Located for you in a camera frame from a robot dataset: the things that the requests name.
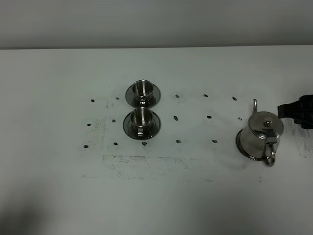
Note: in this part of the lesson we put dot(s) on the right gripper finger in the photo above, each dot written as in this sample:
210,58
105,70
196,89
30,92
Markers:
300,111

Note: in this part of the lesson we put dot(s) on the teapot stainless steel saucer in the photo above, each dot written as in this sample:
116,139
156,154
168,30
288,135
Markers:
242,151

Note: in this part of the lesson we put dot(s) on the near stainless steel saucer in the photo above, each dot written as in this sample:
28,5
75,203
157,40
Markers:
151,133

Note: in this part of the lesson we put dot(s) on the near stainless steel teacup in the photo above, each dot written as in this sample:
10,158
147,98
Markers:
141,120

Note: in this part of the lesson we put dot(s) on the stainless steel teacup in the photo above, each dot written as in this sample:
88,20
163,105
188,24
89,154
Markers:
141,120
143,91

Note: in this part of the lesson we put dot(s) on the far stainless steel teacup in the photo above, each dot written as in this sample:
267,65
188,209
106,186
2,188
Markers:
143,91

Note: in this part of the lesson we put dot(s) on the far stainless steel saucer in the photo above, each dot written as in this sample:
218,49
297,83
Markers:
129,96

